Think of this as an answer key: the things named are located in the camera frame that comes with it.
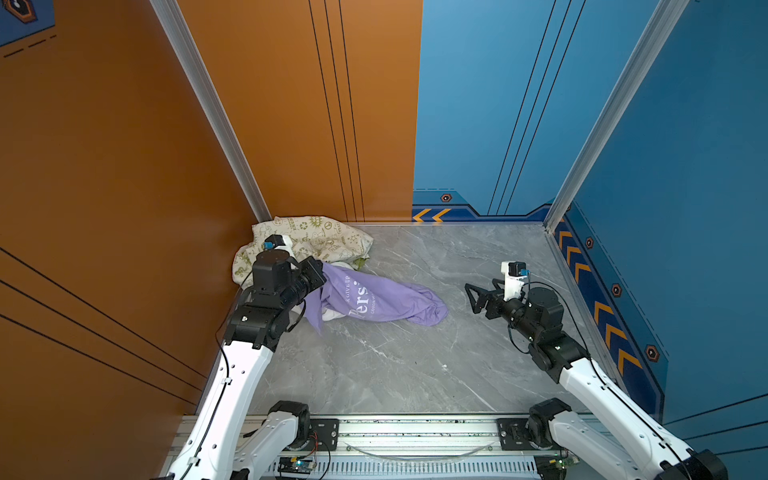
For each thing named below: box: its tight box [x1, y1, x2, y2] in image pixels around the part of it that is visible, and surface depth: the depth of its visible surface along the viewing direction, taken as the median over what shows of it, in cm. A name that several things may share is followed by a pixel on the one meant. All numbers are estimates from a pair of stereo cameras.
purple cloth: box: [304, 262, 449, 334], surface depth 89 cm
